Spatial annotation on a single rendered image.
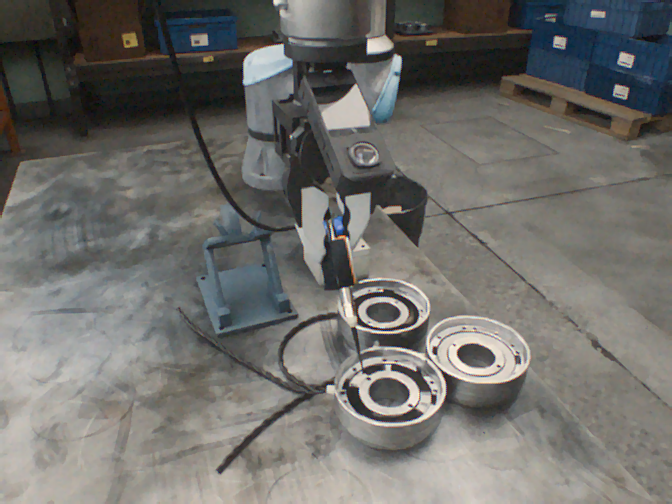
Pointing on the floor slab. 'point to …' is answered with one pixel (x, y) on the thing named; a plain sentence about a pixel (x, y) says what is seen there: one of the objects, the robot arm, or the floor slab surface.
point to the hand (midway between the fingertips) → (335, 253)
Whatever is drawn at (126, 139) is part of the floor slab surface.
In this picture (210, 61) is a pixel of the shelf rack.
